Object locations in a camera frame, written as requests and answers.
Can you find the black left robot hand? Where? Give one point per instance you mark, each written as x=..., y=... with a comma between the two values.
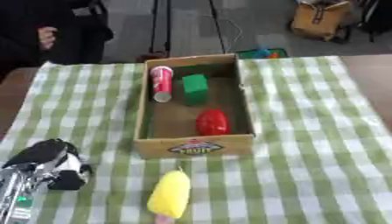
x=43, y=151

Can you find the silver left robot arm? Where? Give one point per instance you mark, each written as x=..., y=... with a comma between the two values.
x=18, y=192

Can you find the tan cardboard box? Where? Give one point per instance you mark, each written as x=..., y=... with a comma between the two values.
x=194, y=145

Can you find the person's hand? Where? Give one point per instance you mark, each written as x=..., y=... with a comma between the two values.
x=47, y=37

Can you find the person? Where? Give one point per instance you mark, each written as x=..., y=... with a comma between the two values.
x=66, y=35

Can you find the yellow soft toy ice pop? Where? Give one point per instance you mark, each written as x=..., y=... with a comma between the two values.
x=169, y=194

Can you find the red and white can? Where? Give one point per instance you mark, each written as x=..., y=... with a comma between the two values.
x=162, y=83

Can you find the green block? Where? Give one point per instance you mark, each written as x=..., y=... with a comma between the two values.
x=195, y=87

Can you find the red toy fruit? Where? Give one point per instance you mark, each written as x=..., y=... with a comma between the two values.
x=212, y=122

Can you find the black tripod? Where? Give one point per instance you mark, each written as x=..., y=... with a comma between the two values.
x=166, y=29

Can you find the green tray with toys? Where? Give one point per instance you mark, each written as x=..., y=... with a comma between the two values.
x=261, y=53

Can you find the tan bag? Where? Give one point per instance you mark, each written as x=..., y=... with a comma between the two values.
x=319, y=19

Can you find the black chair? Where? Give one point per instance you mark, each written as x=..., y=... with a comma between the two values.
x=376, y=17

